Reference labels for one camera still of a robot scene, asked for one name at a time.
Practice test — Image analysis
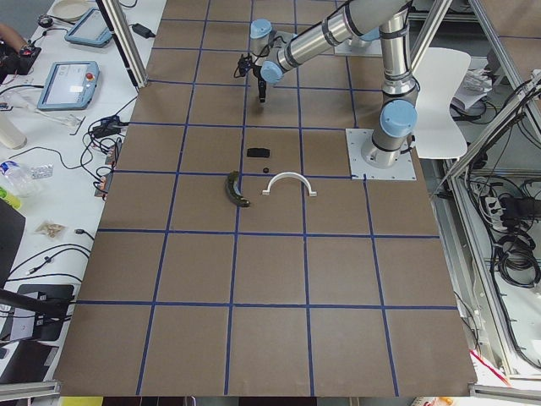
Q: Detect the beige plate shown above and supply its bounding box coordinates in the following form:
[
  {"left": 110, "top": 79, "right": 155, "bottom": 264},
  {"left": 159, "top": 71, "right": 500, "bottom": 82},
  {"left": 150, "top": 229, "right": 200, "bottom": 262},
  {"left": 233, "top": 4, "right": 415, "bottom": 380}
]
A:
[{"left": 51, "top": 0, "right": 94, "bottom": 22}]

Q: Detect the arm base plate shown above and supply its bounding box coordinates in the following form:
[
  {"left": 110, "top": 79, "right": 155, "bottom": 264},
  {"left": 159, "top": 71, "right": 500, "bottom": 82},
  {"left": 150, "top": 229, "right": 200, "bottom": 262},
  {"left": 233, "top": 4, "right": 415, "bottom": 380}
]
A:
[
  {"left": 334, "top": 38, "right": 382, "bottom": 58},
  {"left": 346, "top": 129, "right": 417, "bottom": 181}
]

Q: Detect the white curved plastic bracket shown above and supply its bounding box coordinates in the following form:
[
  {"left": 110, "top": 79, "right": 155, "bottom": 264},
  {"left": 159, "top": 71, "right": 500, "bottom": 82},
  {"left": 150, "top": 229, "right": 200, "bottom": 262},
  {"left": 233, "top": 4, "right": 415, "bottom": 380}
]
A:
[{"left": 261, "top": 171, "right": 318, "bottom": 197}]

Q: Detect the blue teach pendant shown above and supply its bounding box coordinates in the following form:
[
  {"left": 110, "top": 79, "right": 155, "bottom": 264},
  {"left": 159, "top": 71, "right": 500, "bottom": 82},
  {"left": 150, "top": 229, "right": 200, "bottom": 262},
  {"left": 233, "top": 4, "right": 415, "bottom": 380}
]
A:
[
  {"left": 64, "top": 8, "right": 112, "bottom": 47},
  {"left": 37, "top": 61, "right": 100, "bottom": 111}
]

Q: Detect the plastic water bottle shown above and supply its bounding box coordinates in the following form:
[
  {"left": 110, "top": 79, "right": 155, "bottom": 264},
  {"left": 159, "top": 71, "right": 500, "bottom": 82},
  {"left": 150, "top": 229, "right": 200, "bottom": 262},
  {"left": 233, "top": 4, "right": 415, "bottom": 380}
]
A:
[{"left": 1, "top": 160, "right": 42, "bottom": 197}]

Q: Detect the aluminium frame post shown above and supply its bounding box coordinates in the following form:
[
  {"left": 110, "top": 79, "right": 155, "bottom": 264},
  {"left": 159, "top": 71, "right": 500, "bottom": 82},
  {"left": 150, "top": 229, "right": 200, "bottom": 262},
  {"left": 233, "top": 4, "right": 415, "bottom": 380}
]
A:
[{"left": 96, "top": 0, "right": 148, "bottom": 89}]

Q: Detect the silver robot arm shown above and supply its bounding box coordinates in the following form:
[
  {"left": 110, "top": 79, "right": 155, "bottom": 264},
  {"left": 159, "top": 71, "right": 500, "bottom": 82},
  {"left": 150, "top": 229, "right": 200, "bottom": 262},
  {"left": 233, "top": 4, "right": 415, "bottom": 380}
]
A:
[{"left": 235, "top": 1, "right": 419, "bottom": 169}]

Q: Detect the blue teach pendant far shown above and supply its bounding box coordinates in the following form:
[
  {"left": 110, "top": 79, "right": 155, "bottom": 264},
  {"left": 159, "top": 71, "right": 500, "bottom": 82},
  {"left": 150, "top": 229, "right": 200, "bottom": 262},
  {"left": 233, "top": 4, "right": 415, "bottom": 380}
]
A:
[{"left": 64, "top": 8, "right": 112, "bottom": 47}]

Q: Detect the black brake pad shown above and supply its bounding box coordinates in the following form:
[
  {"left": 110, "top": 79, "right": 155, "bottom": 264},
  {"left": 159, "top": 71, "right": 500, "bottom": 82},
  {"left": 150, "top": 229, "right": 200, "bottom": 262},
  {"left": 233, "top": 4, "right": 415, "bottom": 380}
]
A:
[{"left": 246, "top": 147, "right": 271, "bottom": 159}]

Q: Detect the white chair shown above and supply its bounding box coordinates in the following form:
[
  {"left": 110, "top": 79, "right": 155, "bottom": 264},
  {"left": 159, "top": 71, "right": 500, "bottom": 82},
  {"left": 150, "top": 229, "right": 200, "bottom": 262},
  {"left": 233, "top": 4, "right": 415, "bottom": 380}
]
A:
[{"left": 413, "top": 47, "right": 471, "bottom": 159}]

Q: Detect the blue teach pendant near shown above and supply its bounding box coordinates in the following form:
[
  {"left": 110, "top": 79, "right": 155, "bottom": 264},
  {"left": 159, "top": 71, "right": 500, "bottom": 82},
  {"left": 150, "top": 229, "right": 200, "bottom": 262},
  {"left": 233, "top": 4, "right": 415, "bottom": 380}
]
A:
[{"left": 37, "top": 61, "right": 100, "bottom": 111}]

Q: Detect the black power adapter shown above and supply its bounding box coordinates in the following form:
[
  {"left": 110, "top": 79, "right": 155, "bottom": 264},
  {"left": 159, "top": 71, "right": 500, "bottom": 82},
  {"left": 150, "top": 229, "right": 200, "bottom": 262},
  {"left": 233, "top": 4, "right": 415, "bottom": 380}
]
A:
[{"left": 131, "top": 23, "right": 156, "bottom": 39}]

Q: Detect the olive brake shoe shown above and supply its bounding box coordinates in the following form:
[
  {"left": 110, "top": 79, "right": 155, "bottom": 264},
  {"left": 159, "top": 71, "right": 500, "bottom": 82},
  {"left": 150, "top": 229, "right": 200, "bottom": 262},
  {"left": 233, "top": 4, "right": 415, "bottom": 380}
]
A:
[{"left": 225, "top": 171, "right": 251, "bottom": 208}]

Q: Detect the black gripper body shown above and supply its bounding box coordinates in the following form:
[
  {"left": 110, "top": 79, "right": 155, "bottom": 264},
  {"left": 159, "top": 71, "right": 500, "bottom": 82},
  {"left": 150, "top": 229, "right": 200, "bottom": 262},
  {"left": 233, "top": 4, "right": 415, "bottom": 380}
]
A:
[{"left": 252, "top": 64, "right": 266, "bottom": 84}]

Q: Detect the bag of small parts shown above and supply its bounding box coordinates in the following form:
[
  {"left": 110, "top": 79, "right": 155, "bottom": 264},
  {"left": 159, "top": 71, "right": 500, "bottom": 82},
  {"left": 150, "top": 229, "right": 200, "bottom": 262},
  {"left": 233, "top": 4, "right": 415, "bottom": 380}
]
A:
[{"left": 35, "top": 221, "right": 68, "bottom": 239}]

